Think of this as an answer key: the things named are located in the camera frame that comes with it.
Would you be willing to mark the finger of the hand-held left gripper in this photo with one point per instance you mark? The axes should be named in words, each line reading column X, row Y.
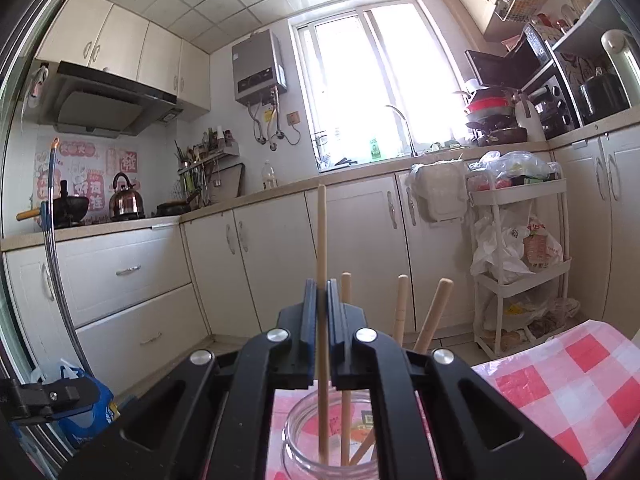
column 55, row 395

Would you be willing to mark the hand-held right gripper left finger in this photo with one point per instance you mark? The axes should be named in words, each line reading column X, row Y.
column 311, row 330

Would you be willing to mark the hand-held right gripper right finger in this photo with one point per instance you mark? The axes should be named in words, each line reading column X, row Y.
column 331, row 330

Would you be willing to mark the pale wooden chopstick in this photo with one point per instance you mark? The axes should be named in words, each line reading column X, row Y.
column 322, row 235
column 432, row 315
column 401, row 305

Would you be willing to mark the clear glass jar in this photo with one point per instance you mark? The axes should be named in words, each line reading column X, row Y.
column 305, row 440

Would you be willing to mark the blue plastic bag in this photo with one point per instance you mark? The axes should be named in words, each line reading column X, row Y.
column 87, row 415

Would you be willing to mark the cream base kitchen cabinets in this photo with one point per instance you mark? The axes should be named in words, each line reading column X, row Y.
column 280, row 260

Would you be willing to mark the clear plastic bottle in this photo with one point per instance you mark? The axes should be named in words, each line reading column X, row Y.
column 270, row 177

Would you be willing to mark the white hanging waste bin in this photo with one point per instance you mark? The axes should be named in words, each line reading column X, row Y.
column 437, row 192

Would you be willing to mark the green dish soap bottle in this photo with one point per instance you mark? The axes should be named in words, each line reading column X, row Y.
column 374, row 150

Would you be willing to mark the black wok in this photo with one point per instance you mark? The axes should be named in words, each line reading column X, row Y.
column 67, row 210

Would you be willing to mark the white plastic bag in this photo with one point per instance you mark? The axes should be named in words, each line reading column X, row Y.
column 500, row 250

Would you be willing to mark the white rolling cart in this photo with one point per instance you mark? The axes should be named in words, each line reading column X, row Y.
column 520, row 270

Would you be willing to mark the utensil drying rack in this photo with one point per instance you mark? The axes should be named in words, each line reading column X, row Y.
column 200, row 165

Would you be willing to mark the steel kettle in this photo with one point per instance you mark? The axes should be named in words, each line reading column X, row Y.
column 126, row 200

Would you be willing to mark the steel sink faucet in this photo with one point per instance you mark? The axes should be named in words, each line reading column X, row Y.
column 407, row 125

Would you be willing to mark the red white checked tablecloth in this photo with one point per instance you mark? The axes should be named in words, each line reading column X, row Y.
column 560, row 390

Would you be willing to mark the clear plastic bag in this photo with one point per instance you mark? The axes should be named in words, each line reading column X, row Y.
column 515, row 165

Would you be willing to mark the kitchen window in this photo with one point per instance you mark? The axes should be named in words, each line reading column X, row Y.
column 380, row 85

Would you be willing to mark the stack of pans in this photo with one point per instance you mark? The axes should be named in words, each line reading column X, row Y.
column 492, row 120

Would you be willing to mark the grey gas water heater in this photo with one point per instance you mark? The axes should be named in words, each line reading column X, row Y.
column 257, row 67

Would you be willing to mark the white slim thermos flask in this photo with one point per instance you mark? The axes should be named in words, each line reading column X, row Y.
column 529, row 120

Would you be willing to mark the cream side kitchen cabinets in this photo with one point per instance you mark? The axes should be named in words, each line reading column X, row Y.
column 605, row 220

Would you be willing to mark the grey range hood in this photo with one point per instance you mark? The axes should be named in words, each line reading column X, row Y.
column 100, row 100

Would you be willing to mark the black toaster oven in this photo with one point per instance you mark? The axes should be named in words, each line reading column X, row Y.
column 555, row 105

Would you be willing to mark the black microwave oven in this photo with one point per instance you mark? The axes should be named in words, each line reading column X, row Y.
column 505, row 62

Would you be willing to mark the black cooking pot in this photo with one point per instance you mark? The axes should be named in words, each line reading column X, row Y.
column 602, row 95

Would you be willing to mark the white thermos jug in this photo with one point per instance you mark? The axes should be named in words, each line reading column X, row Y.
column 622, row 60

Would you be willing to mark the beige wall socket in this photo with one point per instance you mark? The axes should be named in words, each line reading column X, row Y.
column 292, row 118

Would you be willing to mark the pink wall poster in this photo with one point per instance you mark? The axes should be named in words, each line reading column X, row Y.
column 90, row 170

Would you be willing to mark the cream wall cabinets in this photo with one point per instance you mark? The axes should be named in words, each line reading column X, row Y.
column 125, row 45

